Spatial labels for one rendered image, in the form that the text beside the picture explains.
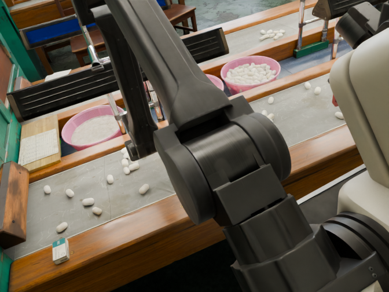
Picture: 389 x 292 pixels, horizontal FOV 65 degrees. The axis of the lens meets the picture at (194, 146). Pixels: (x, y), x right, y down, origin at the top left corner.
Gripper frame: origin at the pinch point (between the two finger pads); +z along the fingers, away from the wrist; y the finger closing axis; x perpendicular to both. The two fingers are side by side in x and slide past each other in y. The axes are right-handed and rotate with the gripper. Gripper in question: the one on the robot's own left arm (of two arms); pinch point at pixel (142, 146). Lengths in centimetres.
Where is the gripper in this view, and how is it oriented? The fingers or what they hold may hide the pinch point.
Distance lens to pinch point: 103.0
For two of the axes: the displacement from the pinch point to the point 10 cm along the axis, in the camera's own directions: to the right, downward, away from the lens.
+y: -9.1, 3.6, -2.0
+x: 3.5, 9.3, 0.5
